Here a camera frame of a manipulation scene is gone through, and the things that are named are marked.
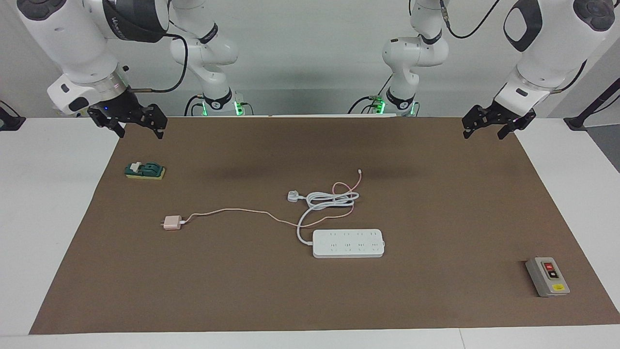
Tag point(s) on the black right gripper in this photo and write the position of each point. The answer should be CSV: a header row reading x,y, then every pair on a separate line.
x,y
121,106

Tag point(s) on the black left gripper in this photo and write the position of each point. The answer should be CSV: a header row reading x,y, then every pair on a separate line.
x,y
506,117

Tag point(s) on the pink charger adapter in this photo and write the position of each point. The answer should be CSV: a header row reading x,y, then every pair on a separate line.
x,y
172,223

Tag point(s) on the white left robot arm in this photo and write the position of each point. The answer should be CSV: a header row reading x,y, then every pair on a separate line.
x,y
547,43

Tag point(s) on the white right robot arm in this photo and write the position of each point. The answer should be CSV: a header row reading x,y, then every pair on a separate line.
x,y
72,39

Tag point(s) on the white power strip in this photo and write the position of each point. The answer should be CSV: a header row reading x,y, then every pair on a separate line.
x,y
348,244

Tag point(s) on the black clamp stand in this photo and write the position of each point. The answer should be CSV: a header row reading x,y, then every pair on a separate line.
x,y
9,123
576,122

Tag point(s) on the grey on-off button box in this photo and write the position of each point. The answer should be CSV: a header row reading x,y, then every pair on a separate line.
x,y
545,281

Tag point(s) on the brown table mat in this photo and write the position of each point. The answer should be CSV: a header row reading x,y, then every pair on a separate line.
x,y
242,291

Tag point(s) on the green knife switch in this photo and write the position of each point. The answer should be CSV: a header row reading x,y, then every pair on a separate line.
x,y
150,169

